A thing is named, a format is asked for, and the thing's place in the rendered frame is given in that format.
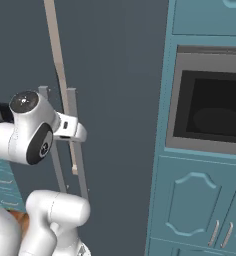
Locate dark grey fridge door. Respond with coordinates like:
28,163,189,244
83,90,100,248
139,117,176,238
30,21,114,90
53,0,170,256
0,0,68,212

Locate teal drawer cabinet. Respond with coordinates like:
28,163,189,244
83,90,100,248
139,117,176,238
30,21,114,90
0,157,27,213

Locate grey built-in oven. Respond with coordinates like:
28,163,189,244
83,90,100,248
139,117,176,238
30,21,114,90
165,44,236,157

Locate silver cupboard door handle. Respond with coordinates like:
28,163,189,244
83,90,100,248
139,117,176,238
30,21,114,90
220,221,235,250
207,219,221,248

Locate teal tall cabinet frame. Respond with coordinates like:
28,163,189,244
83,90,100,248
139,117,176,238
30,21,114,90
144,0,236,256

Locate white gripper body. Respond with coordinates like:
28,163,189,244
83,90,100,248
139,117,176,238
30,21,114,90
52,117,88,143

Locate teal plain cupboard door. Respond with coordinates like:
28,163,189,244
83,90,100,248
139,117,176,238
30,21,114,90
172,0,236,37

